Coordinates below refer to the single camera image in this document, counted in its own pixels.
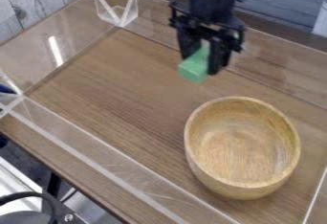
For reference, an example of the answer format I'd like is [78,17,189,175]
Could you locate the clear acrylic enclosure wall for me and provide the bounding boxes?
[0,0,327,224]

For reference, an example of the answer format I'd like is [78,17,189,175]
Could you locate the black cable lower left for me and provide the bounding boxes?
[0,191,59,224]

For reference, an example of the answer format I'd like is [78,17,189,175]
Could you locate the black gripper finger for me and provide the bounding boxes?
[209,37,233,76]
[178,30,202,59]

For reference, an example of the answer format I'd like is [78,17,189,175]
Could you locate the black metal bracket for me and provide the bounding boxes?
[42,191,89,224]

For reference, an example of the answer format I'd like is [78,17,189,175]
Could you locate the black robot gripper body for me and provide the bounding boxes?
[170,0,246,52]

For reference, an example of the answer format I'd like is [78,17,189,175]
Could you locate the green rectangular block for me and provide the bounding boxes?
[178,46,210,82]

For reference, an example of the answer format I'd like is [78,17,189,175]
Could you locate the light wooden bowl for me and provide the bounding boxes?
[185,96,302,200]

